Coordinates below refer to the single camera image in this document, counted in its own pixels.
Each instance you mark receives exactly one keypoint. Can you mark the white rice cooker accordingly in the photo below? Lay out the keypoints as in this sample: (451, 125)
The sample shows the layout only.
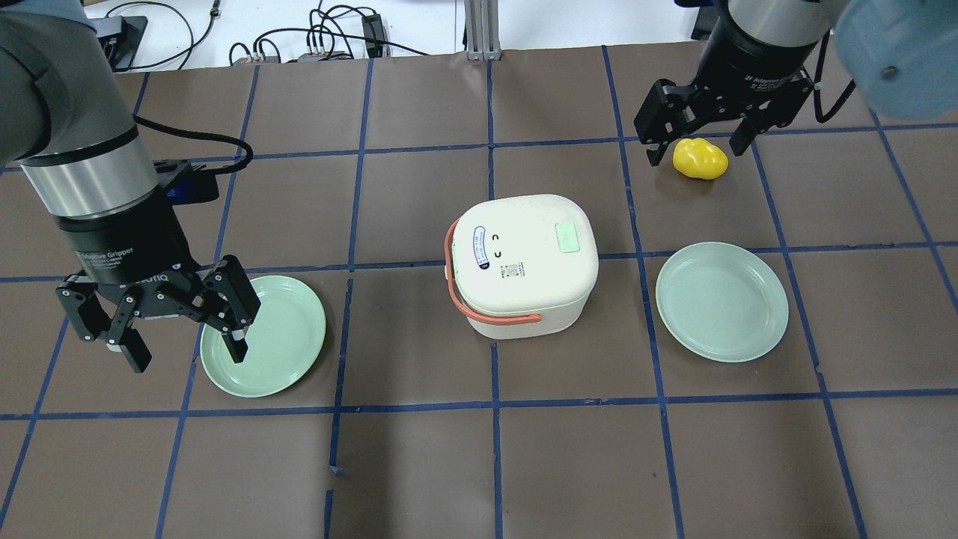
(520, 267)

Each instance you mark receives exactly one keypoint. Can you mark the black power adapter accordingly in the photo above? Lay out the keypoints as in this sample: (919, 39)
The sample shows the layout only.
(374, 35)

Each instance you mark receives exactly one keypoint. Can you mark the yellow toy pepper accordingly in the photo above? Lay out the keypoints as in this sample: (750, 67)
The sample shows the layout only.
(699, 159)

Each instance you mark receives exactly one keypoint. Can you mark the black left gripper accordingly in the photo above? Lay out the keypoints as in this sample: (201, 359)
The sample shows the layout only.
(123, 251)

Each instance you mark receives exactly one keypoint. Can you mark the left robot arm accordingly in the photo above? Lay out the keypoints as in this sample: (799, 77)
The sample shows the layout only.
(65, 122)

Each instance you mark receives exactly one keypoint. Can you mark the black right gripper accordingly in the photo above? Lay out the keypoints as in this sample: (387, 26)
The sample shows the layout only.
(756, 67)

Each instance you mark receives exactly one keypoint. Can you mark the green plate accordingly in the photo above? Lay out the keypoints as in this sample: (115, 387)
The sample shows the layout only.
(284, 341)
(722, 302)

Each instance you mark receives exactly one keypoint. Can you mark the aluminium frame post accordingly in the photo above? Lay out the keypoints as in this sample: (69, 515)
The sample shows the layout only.
(482, 39)

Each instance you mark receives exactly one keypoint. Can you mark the right green plate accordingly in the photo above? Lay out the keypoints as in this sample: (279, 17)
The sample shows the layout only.
(722, 302)

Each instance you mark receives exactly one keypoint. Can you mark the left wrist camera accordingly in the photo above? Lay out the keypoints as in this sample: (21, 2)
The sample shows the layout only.
(185, 183)

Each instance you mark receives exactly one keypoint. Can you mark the black device on desk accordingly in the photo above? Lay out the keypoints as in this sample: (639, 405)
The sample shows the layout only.
(120, 38)

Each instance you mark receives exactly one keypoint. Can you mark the left green plate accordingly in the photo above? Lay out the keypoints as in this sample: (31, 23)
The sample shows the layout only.
(284, 341)

